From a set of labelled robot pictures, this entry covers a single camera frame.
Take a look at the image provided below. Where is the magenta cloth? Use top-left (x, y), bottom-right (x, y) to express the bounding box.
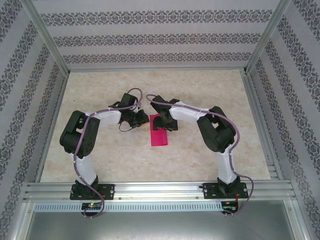
top-left (149, 112), bottom-right (169, 148)

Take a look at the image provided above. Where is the grey sheet metal panel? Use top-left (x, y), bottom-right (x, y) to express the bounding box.
top-left (21, 211), bottom-right (301, 240)

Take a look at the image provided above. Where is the left gripper black cable loop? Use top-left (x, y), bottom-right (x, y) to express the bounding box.
top-left (118, 121), bottom-right (138, 133)

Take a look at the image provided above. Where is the aluminium rear frame beam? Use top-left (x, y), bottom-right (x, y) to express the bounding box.
top-left (67, 66), bottom-right (248, 73)

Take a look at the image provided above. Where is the aluminium mounting rail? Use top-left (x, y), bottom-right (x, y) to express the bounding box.
top-left (23, 181), bottom-right (296, 201)

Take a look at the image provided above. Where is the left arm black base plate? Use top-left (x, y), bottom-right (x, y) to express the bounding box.
top-left (70, 183), bottom-right (116, 201)

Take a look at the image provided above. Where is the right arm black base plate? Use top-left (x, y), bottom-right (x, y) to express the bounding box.
top-left (202, 182), bottom-right (248, 200)

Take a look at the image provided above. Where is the slotted grey cable duct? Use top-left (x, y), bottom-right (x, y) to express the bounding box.
top-left (33, 201), bottom-right (223, 212)

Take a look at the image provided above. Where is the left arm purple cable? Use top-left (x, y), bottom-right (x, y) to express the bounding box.
top-left (73, 87), bottom-right (145, 220)

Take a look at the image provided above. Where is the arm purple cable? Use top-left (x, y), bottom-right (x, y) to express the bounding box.
top-left (145, 93), bottom-right (256, 218)
top-left (73, 87), bottom-right (145, 220)

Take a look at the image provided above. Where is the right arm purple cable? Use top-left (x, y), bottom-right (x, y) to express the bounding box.
top-left (145, 93), bottom-right (256, 218)

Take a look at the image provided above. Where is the aluminium frame post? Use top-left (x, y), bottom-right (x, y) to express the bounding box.
top-left (21, 0), bottom-right (71, 76)
top-left (243, 0), bottom-right (293, 76)

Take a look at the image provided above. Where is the aluminium frame bar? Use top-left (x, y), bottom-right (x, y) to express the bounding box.
top-left (7, 201), bottom-right (35, 240)
top-left (287, 199), bottom-right (313, 240)

